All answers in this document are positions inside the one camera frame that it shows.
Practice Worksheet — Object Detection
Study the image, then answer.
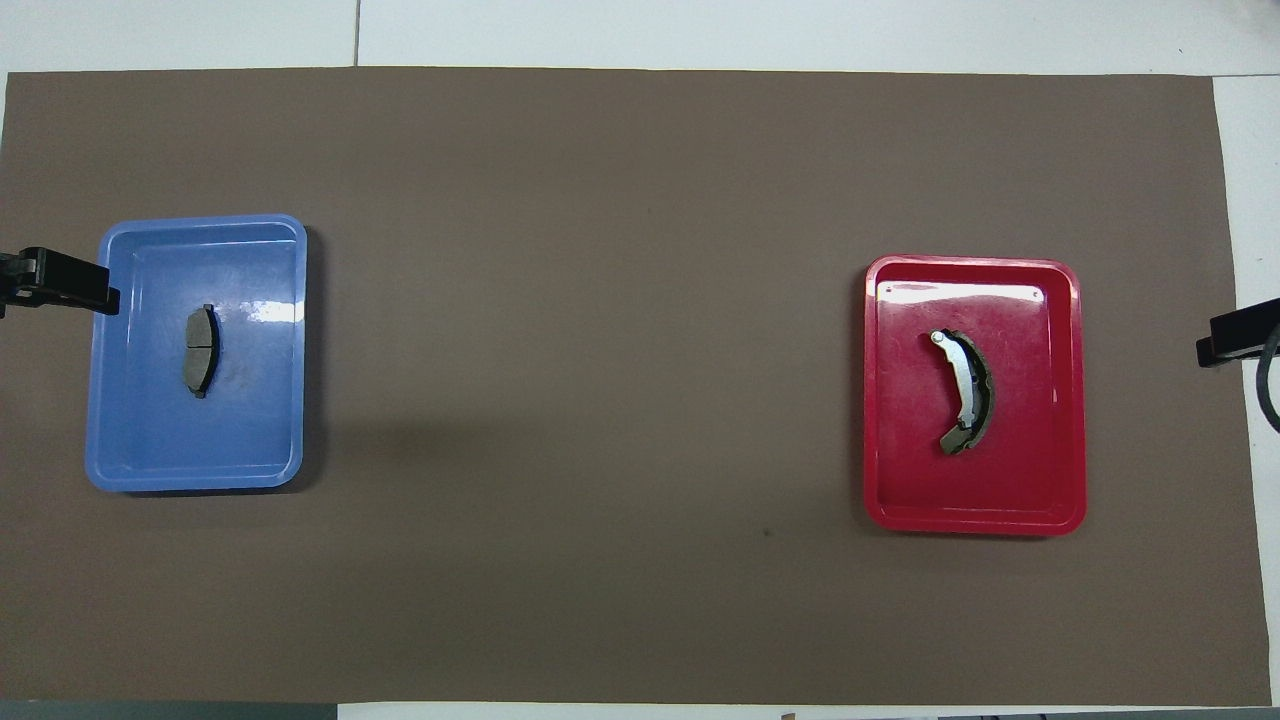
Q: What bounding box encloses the curved brake shoe silver web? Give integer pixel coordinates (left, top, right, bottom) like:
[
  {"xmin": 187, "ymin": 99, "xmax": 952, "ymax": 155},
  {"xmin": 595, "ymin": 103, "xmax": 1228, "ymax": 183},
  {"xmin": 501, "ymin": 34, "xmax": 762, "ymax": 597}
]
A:
[{"xmin": 930, "ymin": 329, "xmax": 995, "ymax": 457}]

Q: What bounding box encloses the red plastic tray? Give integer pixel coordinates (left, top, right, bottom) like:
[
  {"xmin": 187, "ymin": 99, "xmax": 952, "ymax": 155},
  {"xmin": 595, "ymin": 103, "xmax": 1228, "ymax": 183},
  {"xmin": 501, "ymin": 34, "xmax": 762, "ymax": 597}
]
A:
[{"xmin": 863, "ymin": 255, "xmax": 1088, "ymax": 536}]

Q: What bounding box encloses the brown table mat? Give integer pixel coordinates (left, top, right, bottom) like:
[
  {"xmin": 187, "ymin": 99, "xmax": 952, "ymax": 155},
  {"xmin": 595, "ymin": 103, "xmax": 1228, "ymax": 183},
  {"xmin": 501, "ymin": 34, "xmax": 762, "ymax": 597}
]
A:
[{"xmin": 0, "ymin": 68, "xmax": 1272, "ymax": 707}]

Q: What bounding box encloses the blue plastic tray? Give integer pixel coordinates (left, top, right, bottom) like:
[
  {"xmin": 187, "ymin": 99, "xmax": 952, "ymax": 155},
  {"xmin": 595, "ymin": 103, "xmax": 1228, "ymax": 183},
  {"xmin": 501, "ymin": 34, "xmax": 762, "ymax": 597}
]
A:
[{"xmin": 84, "ymin": 214, "xmax": 308, "ymax": 493}]

